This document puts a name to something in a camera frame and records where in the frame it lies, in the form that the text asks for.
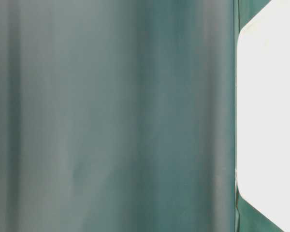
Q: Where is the white plastic tray case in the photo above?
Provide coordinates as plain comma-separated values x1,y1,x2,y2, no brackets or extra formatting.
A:
236,0,290,232

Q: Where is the green table cloth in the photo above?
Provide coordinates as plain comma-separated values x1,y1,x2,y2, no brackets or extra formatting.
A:
0,0,283,232

